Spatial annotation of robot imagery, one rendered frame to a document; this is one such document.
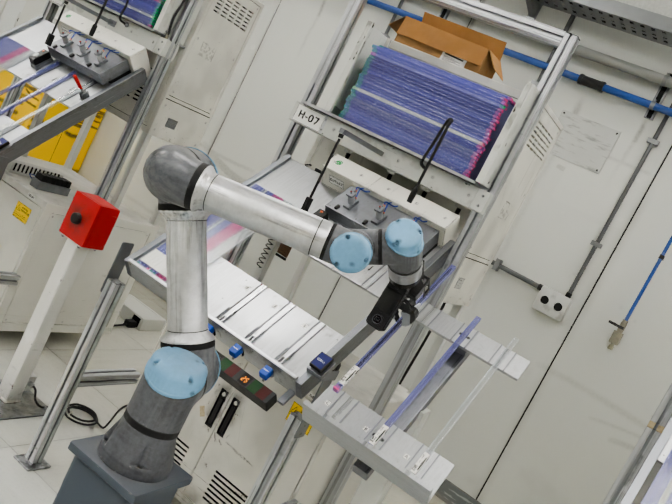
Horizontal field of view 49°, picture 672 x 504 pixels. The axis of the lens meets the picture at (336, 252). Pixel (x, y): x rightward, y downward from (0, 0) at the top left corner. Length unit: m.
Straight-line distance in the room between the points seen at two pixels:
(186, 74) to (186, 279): 1.76
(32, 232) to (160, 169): 1.65
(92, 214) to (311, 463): 1.08
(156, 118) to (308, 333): 1.47
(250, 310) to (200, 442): 0.58
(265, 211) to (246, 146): 3.14
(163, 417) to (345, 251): 0.47
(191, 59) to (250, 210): 1.88
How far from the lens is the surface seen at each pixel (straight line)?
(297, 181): 2.50
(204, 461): 2.47
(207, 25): 3.22
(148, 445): 1.50
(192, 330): 1.58
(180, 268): 1.56
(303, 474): 2.28
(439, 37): 2.80
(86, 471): 1.55
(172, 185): 1.42
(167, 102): 3.20
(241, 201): 1.39
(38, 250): 3.11
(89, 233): 2.57
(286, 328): 2.02
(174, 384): 1.45
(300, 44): 4.52
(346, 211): 2.28
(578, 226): 3.69
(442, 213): 2.28
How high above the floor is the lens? 1.27
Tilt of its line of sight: 7 degrees down
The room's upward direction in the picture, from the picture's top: 27 degrees clockwise
